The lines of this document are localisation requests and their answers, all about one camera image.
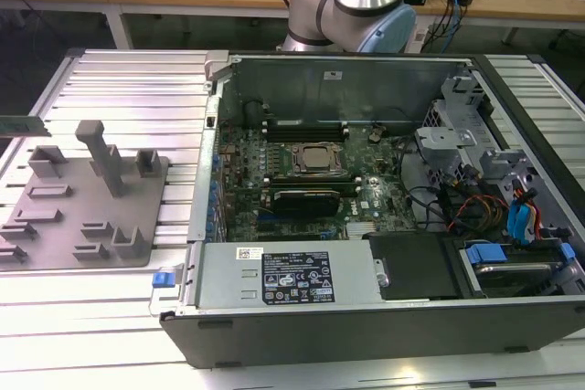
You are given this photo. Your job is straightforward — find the black drive bay cover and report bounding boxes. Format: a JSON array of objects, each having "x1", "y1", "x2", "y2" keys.
[{"x1": 368, "y1": 232, "x2": 463, "y2": 302}]

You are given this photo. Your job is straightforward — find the grey case corner latch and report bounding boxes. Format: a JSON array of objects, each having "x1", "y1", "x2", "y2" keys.
[{"x1": 203, "y1": 51, "x2": 230, "y2": 90}]

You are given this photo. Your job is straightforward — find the metal CPU socket cover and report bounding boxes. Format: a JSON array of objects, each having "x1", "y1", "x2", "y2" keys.
[{"x1": 291, "y1": 142, "x2": 345, "y2": 174}]

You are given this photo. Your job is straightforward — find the blue case latch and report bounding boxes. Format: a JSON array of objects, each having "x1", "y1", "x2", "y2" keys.
[{"x1": 152, "y1": 271, "x2": 177, "y2": 290}]

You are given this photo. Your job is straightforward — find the metal drive cage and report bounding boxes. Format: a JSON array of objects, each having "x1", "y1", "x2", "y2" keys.
[{"x1": 414, "y1": 74, "x2": 495, "y2": 182}]

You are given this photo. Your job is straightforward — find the open black PC case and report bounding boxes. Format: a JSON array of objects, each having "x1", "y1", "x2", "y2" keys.
[{"x1": 159, "y1": 49, "x2": 585, "y2": 371}]

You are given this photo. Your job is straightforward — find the blue flat data wires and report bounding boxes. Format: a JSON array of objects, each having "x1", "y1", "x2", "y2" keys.
[{"x1": 505, "y1": 200, "x2": 537, "y2": 245}]

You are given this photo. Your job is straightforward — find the black power supply label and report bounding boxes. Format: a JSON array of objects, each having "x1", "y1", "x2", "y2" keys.
[{"x1": 261, "y1": 250, "x2": 336, "y2": 306}]

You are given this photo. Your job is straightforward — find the blue hanging cable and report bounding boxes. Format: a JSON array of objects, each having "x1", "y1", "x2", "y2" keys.
[{"x1": 443, "y1": 0, "x2": 463, "y2": 51}]

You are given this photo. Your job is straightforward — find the orange and red power wires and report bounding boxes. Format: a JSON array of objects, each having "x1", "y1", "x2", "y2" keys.
[{"x1": 449, "y1": 195, "x2": 509, "y2": 232}]

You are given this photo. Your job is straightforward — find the hard disk in blue carrier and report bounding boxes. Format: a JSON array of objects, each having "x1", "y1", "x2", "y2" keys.
[{"x1": 459, "y1": 242, "x2": 578, "y2": 300}]

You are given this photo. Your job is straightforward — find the green motherboard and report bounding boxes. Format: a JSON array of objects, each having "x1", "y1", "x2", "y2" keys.
[{"x1": 214, "y1": 120, "x2": 422, "y2": 243}]

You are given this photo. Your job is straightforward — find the black RAM slot bank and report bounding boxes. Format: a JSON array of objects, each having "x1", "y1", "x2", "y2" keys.
[
  {"x1": 263, "y1": 173, "x2": 364, "y2": 195},
  {"x1": 263, "y1": 117, "x2": 351, "y2": 144}
]

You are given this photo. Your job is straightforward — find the grey metal bracket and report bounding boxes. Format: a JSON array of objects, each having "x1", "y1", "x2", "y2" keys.
[{"x1": 478, "y1": 149, "x2": 532, "y2": 191}]

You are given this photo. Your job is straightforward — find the grey power supply unit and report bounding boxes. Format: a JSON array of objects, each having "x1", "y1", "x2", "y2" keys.
[{"x1": 195, "y1": 240, "x2": 381, "y2": 312}]

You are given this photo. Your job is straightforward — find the silver CPU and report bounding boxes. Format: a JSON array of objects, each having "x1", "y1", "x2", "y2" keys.
[{"x1": 301, "y1": 146, "x2": 331, "y2": 167}]

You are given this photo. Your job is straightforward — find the black graphics card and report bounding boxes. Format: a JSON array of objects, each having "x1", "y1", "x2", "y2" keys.
[{"x1": 272, "y1": 188, "x2": 342, "y2": 218}]

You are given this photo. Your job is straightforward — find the silver chipset heatsink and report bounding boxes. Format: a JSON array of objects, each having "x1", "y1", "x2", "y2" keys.
[{"x1": 346, "y1": 220, "x2": 381, "y2": 239}]

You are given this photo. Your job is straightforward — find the grey parts rack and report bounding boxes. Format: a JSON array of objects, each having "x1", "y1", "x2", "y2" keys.
[{"x1": 0, "y1": 120, "x2": 173, "y2": 272}]

